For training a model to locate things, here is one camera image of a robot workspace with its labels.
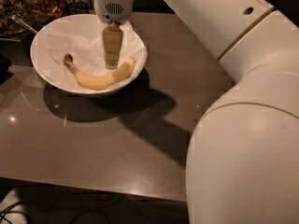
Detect metal scoop handle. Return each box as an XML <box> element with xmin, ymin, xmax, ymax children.
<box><xmin>12</xmin><ymin>15</ymin><xmax>38</xmax><ymax>35</ymax></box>

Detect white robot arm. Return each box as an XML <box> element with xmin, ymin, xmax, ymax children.
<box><xmin>164</xmin><ymin>0</ymin><xmax>299</xmax><ymax>224</ymax></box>

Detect white bowl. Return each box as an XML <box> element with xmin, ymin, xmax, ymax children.
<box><xmin>30</xmin><ymin>13</ymin><xmax>149</xmax><ymax>98</ymax></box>

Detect glass jar of snacks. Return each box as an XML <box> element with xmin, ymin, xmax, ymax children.
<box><xmin>0</xmin><ymin>0</ymin><xmax>68</xmax><ymax>37</ymax></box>

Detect yellow banana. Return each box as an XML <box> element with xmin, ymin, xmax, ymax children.
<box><xmin>63</xmin><ymin>54</ymin><xmax>135</xmax><ymax>90</ymax></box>

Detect black cables under table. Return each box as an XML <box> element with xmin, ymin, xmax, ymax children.
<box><xmin>0</xmin><ymin>201</ymin><xmax>110</xmax><ymax>224</ymax></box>

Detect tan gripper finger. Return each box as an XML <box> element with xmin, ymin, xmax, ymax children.
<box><xmin>103</xmin><ymin>22</ymin><xmax>123</xmax><ymax>69</ymax></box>

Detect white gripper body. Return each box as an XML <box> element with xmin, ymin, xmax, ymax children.
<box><xmin>93</xmin><ymin>0</ymin><xmax>134</xmax><ymax>23</ymax></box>

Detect white paper liner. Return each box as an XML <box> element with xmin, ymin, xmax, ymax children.
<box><xmin>36</xmin><ymin>17</ymin><xmax>149</xmax><ymax>91</ymax></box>

